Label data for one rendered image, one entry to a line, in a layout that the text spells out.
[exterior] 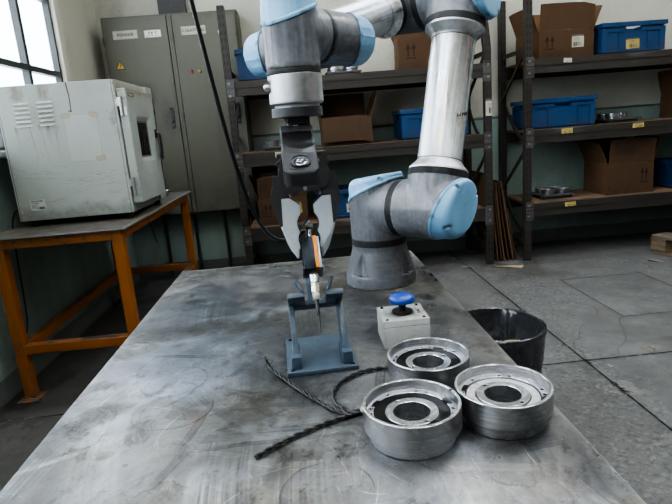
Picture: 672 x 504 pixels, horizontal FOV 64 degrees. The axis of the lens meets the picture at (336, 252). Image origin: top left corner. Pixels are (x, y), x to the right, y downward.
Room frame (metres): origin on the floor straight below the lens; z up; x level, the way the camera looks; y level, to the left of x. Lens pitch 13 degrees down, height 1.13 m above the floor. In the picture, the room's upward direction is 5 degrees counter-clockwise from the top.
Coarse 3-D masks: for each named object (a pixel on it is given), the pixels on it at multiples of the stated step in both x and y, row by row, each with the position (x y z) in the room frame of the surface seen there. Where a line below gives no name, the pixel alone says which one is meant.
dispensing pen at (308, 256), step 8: (304, 224) 0.78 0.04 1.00; (312, 224) 0.78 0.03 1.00; (304, 240) 0.74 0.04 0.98; (312, 240) 0.75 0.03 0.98; (304, 248) 0.74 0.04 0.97; (312, 248) 0.74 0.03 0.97; (304, 256) 0.73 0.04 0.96; (312, 256) 0.73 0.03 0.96; (304, 264) 0.72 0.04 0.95; (312, 264) 0.72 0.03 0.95; (304, 272) 0.73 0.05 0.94; (312, 272) 0.73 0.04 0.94; (312, 280) 0.73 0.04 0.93; (312, 288) 0.72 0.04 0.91; (320, 328) 0.69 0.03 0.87
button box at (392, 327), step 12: (384, 312) 0.79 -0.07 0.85; (396, 312) 0.78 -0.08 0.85; (408, 312) 0.78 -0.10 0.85; (420, 312) 0.78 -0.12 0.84; (384, 324) 0.75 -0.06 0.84; (396, 324) 0.75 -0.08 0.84; (408, 324) 0.75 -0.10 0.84; (420, 324) 0.75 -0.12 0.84; (384, 336) 0.75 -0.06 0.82; (396, 336) 0.75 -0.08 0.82; (408, 336) 0.75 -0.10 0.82; (420, 336) 0.75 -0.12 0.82; (384, 348) 0.76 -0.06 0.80
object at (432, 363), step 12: (396, 348) 0.67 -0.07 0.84; (408, 348) 0.69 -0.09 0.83; (420, 348) 0.68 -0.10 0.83; (444, 348) 0.68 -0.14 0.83; (456, 348) 0.67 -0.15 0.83; (408, 360) 0.65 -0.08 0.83; (420, 360) 0.66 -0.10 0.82; (432, 360) 0.66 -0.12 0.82; (444, 360) 0.64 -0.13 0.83; (468, 360) 0.62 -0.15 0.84; (396, 372) 0.61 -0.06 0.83; (408, 372) 0.60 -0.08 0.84; (420, 372) 0.59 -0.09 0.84; (432, 372) 0.59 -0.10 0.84; (444, 372) 0.59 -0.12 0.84; (456, 372) 0.60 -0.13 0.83; (444, 384) 0.59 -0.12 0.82
